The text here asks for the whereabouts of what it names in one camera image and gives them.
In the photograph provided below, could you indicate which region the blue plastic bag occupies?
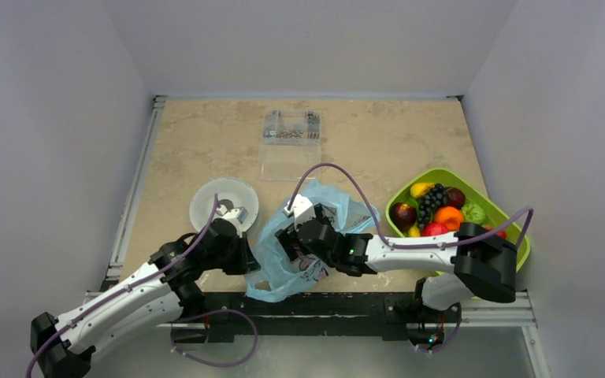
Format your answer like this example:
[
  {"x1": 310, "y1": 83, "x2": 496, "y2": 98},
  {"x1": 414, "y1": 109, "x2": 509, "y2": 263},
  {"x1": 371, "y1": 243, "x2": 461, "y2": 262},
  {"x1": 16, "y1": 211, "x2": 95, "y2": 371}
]
[{"x1": 245, "y1": 180, "x2": 378, "y2": 303}]

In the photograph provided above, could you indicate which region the red yellow apple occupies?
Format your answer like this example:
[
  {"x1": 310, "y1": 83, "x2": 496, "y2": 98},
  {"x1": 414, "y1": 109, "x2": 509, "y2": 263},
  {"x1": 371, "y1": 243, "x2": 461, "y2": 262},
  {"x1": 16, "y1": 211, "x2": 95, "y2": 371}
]
[{"x1": 388, "y1": 202, "x2": 418, "y2": 232}]

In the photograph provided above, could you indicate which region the dark grape bunch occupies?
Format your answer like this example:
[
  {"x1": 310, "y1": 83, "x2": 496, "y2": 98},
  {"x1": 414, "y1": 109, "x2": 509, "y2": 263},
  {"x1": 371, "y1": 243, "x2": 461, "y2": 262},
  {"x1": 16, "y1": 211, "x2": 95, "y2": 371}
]
[{"x1": 415, "y1": 183, "x2": 449, "y2": 230}]

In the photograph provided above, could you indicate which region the yellow fake mango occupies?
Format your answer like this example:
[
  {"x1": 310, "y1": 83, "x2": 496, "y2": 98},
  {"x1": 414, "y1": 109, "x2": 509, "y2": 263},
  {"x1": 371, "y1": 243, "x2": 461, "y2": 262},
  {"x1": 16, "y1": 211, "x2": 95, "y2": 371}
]
[{"x1": 410, "y1": 182, "x2": 436, "y2": 199}]

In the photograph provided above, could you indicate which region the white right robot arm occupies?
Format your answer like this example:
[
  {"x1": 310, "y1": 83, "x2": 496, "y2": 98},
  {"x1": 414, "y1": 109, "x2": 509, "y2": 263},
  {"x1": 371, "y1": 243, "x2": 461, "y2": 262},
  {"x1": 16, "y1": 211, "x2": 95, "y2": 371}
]
[{"x1": 275, "y1": 204, "x2": 518, "y2": 321}]

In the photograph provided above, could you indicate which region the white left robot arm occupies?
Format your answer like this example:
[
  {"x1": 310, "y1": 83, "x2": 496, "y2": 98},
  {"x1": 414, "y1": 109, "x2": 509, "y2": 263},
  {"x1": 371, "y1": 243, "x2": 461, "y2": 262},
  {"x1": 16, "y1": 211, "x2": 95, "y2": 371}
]
[{"x1": 25, "y1": 215, "x2": 259, "y2": 377}]

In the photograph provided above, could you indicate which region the orange fake fruit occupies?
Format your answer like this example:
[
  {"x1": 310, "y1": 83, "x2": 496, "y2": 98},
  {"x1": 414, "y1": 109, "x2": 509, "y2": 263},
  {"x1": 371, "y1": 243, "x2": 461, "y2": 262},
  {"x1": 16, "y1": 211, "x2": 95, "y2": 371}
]
[{"x1": 433, "y1": 206, "x2": 465, "y2": 231}]

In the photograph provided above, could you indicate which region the yellow banana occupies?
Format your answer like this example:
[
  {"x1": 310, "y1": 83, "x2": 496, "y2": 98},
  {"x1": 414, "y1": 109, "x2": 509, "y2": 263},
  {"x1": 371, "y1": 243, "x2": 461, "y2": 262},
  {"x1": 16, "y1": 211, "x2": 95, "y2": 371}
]
[{"x1": 406, "y1": 225, "x2": 421, "y2": 238}]

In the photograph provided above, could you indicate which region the dark red apple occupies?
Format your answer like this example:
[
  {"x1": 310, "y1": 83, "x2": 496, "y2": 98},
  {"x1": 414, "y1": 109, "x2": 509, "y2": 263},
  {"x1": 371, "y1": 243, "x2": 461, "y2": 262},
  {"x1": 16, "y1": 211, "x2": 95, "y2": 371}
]
[{"x1": 444, "y1": 187, "x2": 466, "y2": 209}]

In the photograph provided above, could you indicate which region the clear plastic screw box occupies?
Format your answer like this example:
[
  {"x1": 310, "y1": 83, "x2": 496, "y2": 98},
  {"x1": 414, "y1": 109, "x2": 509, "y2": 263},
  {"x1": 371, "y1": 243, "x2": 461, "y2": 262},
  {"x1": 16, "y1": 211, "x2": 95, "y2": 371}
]
[{"x1": 259, "y1": 109, "x2": 322, "y2": 181}]

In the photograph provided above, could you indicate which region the green custard apple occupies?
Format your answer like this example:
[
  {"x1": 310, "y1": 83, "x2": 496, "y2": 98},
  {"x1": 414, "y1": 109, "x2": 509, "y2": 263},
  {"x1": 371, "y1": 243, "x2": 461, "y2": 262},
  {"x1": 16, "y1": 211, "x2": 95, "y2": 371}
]
[{"x1": 460, "y1": 202, "x2": 487, "y2": 225}]

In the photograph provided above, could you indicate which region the green plastic bowl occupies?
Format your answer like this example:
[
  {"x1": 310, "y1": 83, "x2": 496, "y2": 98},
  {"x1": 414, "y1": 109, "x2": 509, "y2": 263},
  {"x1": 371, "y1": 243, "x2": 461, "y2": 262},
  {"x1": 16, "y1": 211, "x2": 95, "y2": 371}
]
[{"x1": 385, "y1": 168, "x2": 532, "y2": 271}]

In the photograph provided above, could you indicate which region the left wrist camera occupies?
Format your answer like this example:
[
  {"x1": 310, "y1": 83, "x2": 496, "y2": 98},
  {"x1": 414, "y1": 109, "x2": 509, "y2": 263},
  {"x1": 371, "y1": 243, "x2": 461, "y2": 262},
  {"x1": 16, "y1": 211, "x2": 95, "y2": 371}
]
[{"x1": 214, "y1": 205, "x2": 248, "y2": 230}]

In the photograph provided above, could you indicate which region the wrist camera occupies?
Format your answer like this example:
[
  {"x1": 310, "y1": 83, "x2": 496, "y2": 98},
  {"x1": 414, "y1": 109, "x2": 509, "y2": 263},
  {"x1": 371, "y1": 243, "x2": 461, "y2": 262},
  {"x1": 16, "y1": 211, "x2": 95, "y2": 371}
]
[
  {"x1": 214, "y1": 205, "x2": 248, "y2": 230},
  {"x1": 283, "y1": 194, "x2": 316, "y2": 229}
]

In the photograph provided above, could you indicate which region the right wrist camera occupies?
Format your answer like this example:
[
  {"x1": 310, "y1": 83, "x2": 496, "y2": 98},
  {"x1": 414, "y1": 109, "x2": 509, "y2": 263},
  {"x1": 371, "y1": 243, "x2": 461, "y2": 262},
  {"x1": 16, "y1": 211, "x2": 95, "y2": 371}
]
[{"x1": 283, "y1": 194, "x2": 316, "y2": 229}]

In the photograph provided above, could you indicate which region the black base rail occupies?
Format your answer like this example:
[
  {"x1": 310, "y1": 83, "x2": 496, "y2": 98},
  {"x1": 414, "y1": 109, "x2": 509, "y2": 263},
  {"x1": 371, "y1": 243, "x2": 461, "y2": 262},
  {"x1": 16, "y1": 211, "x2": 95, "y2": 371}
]
[{"x1": 167, "y1": 291, "x2": 462, "y2": 347}]

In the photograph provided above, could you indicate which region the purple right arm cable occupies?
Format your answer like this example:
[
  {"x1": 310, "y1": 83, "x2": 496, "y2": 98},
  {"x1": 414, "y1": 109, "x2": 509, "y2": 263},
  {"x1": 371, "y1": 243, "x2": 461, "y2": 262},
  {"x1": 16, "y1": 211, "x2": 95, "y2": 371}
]
[{"x1": 287, "y1": 163, "x2": 535, "y2": 250}]

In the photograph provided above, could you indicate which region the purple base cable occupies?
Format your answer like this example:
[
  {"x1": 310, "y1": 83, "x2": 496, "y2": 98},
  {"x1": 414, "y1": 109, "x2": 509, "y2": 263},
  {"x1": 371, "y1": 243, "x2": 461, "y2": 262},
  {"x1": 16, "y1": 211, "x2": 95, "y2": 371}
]
[{"x1": 169, "y1": 306, "x2": 259, "y2": 369}]

